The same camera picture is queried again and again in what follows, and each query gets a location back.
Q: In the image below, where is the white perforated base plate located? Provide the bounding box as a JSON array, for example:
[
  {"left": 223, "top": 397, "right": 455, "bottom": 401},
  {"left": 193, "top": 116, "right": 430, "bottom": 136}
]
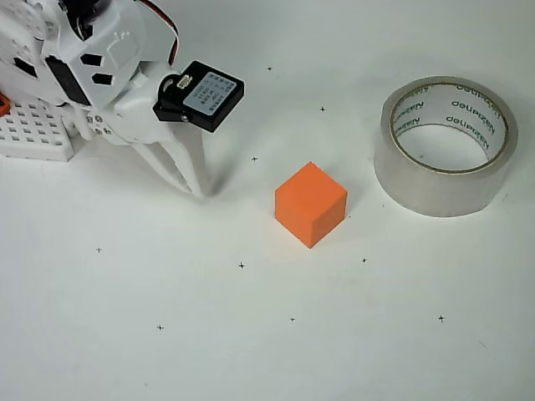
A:
[{"left": 0, "top": 99, "right": 75, "bottom": 162}]

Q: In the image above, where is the red black servo cable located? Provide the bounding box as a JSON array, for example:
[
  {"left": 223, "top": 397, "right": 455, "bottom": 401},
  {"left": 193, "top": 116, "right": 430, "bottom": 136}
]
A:
[{"left": 140, "top": 0, "right": 182, "bottom": 68}]

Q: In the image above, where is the orange cube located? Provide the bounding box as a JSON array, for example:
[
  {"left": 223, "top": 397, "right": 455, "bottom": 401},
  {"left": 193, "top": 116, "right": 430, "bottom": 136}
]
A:
[{"left": 274, "top": 160, "right": 349, "bottom": 251}]

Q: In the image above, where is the clear packing tape roll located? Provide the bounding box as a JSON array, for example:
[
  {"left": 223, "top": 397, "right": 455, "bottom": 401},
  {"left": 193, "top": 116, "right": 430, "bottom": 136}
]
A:
[{"left": 373, "top": 75, "right": 520, "bottom": 219}]

